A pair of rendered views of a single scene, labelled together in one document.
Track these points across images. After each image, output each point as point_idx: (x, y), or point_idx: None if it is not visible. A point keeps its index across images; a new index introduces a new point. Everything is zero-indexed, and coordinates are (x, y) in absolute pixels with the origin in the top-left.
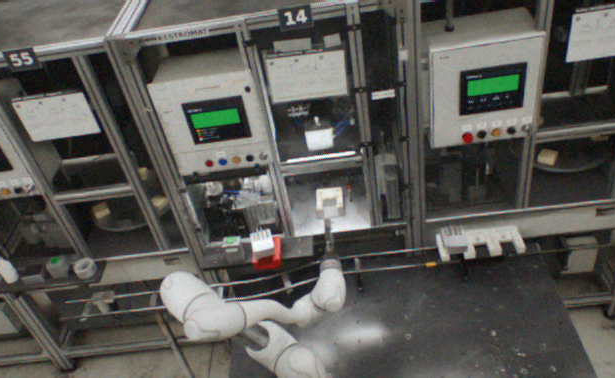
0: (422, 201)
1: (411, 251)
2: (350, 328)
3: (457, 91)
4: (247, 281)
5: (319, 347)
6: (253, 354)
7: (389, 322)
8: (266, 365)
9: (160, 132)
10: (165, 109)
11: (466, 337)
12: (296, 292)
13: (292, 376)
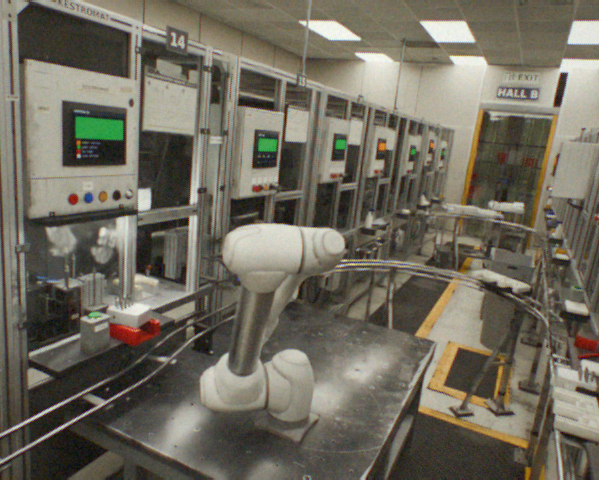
0: None
1: (229, 306)
2: None
3: (252, 146)
4: (118, 374)
5: None
6: (249, 380)
7: (261, 358)
8: (257, 394)
9: (20, 140)
10: (40, 103)
11: (312, 341)
12: (156, 382)
13: (302, 372)
